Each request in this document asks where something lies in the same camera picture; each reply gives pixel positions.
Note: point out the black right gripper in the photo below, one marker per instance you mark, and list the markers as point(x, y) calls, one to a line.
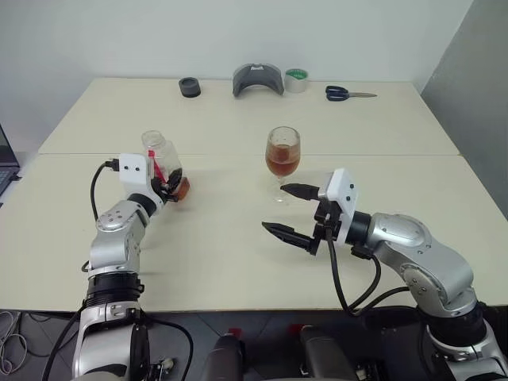
point(324, 226)

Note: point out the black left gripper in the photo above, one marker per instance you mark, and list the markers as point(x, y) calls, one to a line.
point(160, 188)

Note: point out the clear bottle with red label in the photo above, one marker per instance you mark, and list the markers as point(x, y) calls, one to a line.
point(166, 152)

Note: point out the clear wine glass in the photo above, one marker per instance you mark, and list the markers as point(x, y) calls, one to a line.
point(282, 158)

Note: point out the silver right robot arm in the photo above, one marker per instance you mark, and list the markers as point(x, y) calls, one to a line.
point(401, 238)

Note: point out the black round cap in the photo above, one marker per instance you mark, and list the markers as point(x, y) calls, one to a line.
point(189, 88)

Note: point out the tape roll with green core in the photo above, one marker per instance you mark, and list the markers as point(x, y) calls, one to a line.
point(294, 85)

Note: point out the dark rounded shape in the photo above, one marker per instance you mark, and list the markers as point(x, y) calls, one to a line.
point(224, 357)
point(325, 353)

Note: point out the dark laptop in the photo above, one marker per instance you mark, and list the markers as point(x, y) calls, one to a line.
point(6, 158)

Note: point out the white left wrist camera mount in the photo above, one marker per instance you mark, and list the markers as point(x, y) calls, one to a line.
point(133, 168)

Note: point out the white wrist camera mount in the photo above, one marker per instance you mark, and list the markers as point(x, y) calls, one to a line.
point(345, 190)
point(133, 168)

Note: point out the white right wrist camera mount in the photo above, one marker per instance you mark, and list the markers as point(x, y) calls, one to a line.
point(345, 190)

